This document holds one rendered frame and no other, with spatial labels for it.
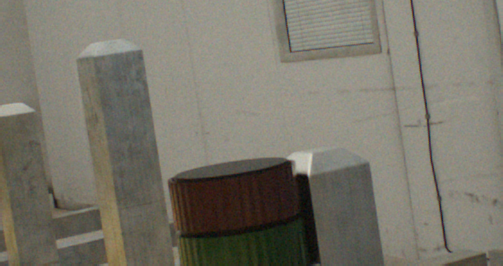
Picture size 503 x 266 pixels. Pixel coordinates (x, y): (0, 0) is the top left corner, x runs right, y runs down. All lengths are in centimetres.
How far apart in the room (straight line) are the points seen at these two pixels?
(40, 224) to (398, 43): 405
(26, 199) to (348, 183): 50
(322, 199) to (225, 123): 597
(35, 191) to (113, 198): 25
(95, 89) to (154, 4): 638
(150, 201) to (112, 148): 4
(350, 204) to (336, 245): 2
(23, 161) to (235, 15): 523
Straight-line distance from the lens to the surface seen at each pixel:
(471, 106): 466
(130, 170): 76
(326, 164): 54
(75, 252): 133
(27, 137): 100
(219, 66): 645
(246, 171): 51
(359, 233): 55
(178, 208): 52
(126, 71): 76
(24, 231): 100
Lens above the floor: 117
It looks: 3 degrees down
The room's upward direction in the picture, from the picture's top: 8 degrees counter-clockwise
